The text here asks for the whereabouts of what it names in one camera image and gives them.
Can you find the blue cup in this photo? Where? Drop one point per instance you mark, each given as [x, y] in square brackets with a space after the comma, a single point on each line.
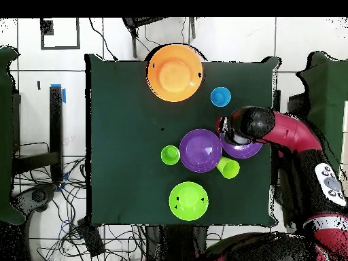
[220, 96]

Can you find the purple bowl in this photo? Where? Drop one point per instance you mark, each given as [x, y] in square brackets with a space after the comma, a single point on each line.
[242, 152]
[200, 151]

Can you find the yellow-green cup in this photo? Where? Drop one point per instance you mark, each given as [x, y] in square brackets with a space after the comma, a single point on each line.
[229, 168]

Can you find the green cup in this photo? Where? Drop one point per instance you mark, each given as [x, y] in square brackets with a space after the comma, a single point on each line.
[170, 155]

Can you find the orange bowl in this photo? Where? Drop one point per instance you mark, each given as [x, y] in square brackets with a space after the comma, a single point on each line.
[175, 73]

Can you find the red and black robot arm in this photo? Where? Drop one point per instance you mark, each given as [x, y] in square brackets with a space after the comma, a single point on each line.
[293, 133]

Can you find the green bowl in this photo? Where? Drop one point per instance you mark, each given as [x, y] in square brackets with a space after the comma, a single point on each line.
[188, 201]

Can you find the green cloth covered table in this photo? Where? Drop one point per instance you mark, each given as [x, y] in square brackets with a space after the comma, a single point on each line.
[5, 136]
[329, 95]

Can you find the dark green table cloth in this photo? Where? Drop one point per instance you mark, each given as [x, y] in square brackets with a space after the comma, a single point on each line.
[122, 195]

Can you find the white box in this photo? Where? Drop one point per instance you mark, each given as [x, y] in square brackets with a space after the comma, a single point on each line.
[345, 122]

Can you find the black power adapter box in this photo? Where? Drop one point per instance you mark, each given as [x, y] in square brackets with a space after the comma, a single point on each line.
[91, 239]

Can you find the black camera tripod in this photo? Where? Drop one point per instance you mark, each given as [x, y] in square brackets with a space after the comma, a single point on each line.
[134, 40]

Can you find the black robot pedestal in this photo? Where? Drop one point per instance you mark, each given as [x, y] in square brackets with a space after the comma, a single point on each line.
[176, 242]

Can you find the grey pedestal foot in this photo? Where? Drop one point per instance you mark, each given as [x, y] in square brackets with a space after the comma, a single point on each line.
[39, 195]

